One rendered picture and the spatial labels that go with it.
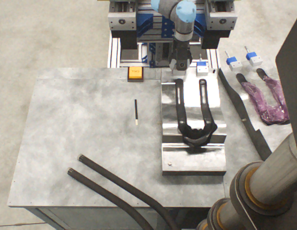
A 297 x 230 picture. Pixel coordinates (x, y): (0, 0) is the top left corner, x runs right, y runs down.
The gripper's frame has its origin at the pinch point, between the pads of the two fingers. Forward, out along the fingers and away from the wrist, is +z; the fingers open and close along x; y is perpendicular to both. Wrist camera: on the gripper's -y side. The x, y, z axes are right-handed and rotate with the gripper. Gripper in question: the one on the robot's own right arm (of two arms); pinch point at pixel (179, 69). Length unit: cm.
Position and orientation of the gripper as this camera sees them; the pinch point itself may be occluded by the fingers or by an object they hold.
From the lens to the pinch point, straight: 147.3
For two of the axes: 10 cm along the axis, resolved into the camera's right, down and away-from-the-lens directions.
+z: 0.0, 4.9, 8.7
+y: 0.1, -8.7, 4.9
